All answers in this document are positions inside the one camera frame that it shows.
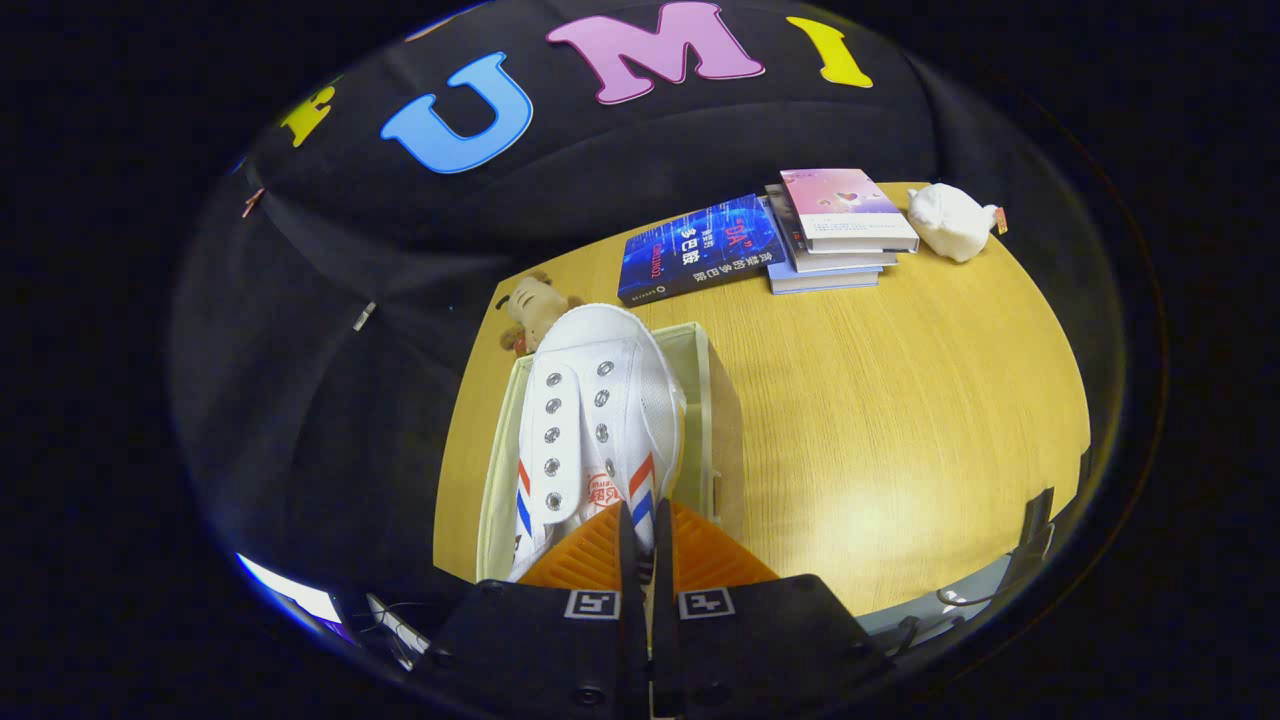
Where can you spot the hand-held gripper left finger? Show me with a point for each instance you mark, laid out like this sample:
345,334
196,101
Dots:
530,650

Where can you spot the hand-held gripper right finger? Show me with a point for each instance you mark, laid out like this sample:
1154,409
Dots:
780,650

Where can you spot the beige fabric storage box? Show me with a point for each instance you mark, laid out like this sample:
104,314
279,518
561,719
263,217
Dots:
728,450

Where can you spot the white canvas shoe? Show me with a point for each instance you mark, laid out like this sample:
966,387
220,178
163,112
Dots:
600,350

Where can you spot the white keyboard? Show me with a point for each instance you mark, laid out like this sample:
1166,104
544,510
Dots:
395,625

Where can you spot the computer monitor screen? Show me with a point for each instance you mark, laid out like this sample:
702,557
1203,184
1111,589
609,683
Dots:
295,595

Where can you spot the black metal stand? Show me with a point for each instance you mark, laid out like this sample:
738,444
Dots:
1035,520

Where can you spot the brown plush toy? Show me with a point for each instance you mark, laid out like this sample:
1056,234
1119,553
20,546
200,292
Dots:
530,305

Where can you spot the light blue cover book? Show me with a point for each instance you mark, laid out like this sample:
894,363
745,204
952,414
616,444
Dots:
820,281

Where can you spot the silver clip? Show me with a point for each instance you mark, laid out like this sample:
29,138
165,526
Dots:
364,316

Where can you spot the dark blue book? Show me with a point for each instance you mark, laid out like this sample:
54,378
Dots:
700,250

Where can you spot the grey cover book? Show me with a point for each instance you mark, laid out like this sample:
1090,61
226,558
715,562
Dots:
782,225

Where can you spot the pink cover book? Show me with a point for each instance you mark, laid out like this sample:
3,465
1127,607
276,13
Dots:
840,200

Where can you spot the white plush toy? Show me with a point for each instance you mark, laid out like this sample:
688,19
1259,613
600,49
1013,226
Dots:
950,222

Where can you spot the red clip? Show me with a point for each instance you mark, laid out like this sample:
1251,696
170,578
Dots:
252,202

